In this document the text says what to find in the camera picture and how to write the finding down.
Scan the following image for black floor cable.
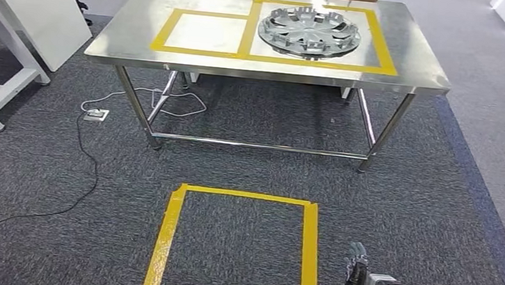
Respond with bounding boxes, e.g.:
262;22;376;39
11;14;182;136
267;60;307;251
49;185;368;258
0;104;106;276

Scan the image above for large yellow tape rectangle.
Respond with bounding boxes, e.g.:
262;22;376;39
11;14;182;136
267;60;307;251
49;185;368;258
237;0;405;78

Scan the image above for white floor socket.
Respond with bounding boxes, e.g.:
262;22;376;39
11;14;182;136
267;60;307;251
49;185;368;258
82;106;111;124

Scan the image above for yellow floor tape square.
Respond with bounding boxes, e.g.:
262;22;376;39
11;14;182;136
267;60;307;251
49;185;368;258
141;179;330;285

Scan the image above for grey plastic hubcap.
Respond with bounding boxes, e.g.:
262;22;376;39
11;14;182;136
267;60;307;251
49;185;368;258
255;1;365;66

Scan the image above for stainless steel workbench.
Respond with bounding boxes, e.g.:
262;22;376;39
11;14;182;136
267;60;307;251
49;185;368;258
74;0;460;181

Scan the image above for small yellow tape rectangle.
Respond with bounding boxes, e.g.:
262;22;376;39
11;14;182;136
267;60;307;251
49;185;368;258
149;6;253;62

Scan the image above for white floor cable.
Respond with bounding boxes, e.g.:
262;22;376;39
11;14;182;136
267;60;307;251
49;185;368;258
79;80;210;125

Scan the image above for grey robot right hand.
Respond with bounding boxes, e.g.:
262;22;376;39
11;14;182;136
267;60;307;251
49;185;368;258
339;240;374;285

